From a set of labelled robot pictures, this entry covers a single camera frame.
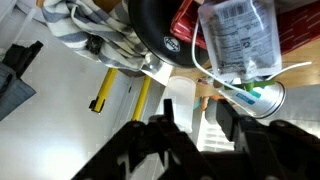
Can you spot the translucent plastic cup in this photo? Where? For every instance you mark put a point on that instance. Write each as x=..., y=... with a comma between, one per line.
x=181, y=100

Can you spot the grey striped cloth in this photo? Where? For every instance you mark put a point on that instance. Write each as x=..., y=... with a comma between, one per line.
x=86, y=26

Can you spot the red woven basket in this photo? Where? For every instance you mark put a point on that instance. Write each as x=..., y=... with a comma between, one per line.
x=300, y=26

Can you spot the black fabric item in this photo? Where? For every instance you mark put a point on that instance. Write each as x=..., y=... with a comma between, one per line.
x=21, y=56

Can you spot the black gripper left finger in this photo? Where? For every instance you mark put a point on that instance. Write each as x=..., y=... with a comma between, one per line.
x=150, y=146

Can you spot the grey sofa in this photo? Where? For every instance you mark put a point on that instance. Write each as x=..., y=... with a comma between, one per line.
x=13, y=93

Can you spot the orange octopus plush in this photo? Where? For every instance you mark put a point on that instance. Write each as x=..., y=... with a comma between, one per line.
x=204, y=102

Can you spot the wooden table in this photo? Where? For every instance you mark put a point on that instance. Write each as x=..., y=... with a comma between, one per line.
x=300, y=76

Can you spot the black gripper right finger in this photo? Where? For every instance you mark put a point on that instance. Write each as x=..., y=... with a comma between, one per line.
x=266, y=150

